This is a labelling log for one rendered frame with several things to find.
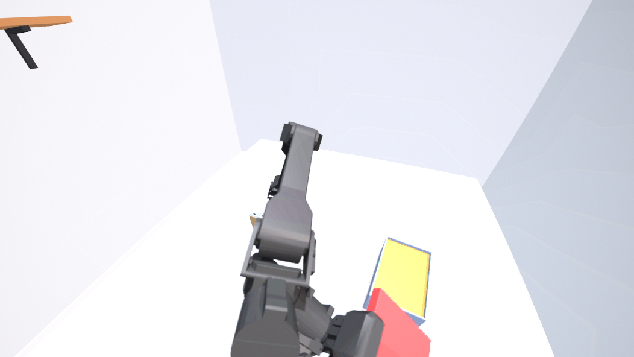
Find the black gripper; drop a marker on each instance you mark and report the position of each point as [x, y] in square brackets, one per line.
[358, 333]

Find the red lid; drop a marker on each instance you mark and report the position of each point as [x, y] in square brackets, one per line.
[401, 336]

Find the light blue open storage box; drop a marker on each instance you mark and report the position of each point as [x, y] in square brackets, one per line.
[403, 271]

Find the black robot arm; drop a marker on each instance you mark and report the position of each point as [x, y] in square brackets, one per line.
[267, 323]

